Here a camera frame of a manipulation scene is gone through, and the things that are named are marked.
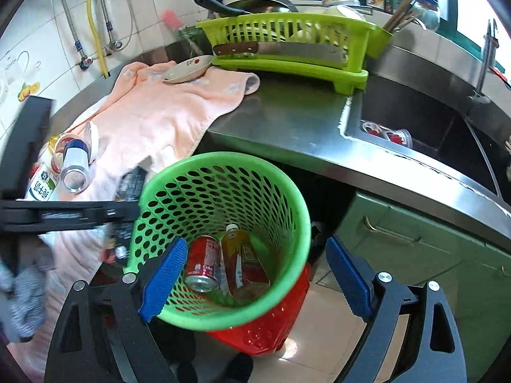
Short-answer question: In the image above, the black frying pan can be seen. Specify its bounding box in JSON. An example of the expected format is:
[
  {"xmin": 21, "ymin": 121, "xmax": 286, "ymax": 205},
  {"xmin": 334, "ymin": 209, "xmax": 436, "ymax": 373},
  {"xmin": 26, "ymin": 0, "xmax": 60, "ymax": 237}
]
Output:
[{"xmin": 193, "ymin": 0, "xmax": 297, "ymax": 17}]

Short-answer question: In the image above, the yellow gas pipe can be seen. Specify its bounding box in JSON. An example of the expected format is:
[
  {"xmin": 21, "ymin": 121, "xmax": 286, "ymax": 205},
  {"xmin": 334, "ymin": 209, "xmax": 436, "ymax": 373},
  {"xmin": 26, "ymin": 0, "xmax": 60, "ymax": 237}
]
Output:
[{"xmin": 86, "ymin": 0, "xmax": 111, "ymax": 79}]

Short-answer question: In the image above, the green cabinet door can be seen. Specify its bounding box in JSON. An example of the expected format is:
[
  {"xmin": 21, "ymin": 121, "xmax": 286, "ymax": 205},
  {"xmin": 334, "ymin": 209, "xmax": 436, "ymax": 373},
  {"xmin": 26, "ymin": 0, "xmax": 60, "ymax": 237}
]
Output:
[{"xmin": 320, "ymin": 191, "xmax": 510, "ymax": 382}]

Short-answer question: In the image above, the white blue milk carton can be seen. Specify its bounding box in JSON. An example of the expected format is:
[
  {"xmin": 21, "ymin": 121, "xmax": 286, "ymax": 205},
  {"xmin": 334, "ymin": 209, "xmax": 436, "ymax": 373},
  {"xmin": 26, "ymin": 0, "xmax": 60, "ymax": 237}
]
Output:
[{"xmin": 25, "ymin": 163, "xmax": 59, "ymax": 201}]

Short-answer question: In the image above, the steel sink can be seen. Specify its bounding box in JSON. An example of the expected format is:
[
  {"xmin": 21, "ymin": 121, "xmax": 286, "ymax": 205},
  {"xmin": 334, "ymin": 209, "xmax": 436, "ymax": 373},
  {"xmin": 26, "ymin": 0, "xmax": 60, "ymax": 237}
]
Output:
[{"xmin": 347, "ymin": 76, "xmax": 510, "ymax": 203}]

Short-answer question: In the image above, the red cola can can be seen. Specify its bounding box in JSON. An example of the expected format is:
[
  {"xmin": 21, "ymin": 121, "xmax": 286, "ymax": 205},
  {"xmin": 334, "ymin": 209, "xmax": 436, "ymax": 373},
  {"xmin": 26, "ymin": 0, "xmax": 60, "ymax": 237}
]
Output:
[{"xmin": 185, "ymin": 235, "xmax": 220, "ymax": 293}]

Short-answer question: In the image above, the red plastic stool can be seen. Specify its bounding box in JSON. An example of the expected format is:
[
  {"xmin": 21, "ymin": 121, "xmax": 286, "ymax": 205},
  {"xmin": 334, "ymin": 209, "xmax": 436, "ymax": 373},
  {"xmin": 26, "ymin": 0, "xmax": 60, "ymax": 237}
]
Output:
[{"xmin": 208, "ymin": 263, "xmax": 311, "ymax": 356}]

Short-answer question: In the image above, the pink towel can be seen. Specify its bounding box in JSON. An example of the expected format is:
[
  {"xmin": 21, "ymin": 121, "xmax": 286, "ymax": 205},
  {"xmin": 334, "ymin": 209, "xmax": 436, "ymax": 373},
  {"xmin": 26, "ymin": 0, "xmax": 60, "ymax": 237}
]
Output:
[{"xmin": 8, "ymin": 61, "xmax": 260, "ymax": 382}]

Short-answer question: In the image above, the kitchen cleaver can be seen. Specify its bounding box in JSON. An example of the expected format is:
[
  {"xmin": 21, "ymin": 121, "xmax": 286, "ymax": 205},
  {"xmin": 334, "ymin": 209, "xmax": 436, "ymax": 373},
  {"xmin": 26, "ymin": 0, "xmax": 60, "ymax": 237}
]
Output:
[{"xmin": 213, "ymin": 41, "xmax": 348, "ymax": 67}]

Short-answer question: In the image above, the tea bottle with white cap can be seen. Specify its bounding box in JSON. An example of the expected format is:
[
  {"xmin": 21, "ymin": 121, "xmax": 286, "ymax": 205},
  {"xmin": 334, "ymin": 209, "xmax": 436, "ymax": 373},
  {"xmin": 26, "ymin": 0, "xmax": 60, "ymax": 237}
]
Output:
[{"xmin": 221, "ymin": 223, "xmax": 270, "ymax": 300}]

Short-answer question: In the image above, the green mesh trash basket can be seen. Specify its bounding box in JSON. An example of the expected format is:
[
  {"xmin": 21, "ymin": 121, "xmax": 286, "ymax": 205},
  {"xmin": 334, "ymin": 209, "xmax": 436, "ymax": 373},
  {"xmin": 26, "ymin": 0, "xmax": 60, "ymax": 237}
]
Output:
[{"xmin": 127, "ymin": 150, "xmax": 313, "ymax": 332}]

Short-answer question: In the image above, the silver blue can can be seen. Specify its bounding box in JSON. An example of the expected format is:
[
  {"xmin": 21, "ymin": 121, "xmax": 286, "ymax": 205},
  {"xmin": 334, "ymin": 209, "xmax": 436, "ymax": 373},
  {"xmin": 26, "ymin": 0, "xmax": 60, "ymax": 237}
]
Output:
[{"xmin": 61, "ymin": 148, "xmax": 89, "ymax": 194}]

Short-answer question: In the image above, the lime green dish rack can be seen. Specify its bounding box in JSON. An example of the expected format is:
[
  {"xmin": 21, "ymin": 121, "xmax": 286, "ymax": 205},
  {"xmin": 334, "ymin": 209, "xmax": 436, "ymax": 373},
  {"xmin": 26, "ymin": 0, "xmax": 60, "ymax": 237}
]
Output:
[{"xmin": 197, "ymin": 12, "xmax": 392, "ymax": 96}]

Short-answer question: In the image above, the white floral plate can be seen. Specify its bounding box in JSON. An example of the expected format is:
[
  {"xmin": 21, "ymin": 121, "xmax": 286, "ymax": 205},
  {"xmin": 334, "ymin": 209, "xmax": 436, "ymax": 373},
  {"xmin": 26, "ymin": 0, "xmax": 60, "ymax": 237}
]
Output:
[{"xmin": 162, "ymin": 56, "xmax": 214, "ymax": 85}]

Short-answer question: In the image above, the faucet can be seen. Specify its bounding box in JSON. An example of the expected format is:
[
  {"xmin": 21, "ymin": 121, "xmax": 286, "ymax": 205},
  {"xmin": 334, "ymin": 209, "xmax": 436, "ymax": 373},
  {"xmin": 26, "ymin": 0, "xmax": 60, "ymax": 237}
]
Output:
[{"xmin": 470, "ymin": 18, "xmax": 499, "ymax": 105}]

